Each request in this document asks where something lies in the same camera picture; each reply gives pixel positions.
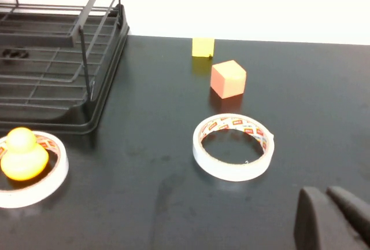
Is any orange cube block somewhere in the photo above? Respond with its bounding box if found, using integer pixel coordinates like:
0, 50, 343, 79
210, 60, 247, 100

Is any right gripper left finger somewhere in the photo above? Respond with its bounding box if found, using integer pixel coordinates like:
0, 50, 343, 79
294, 186, 369, 250

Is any black wire dish rack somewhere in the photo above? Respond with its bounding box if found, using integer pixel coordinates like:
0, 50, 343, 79
0, 0, 123, 102
0, 3, 130, 135

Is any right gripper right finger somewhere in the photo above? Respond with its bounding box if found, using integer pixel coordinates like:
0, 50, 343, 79
326, 185, 370, 241

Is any white tape roll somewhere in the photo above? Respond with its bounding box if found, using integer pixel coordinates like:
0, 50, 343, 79
193, 113, 275, 182
0, 130, 69, 209

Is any yellow rubber duck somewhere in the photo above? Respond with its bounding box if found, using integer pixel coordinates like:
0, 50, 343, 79
0, 127, 50, 182

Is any yellow cube block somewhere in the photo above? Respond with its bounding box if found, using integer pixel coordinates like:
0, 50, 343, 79
191, 37, 216, 58

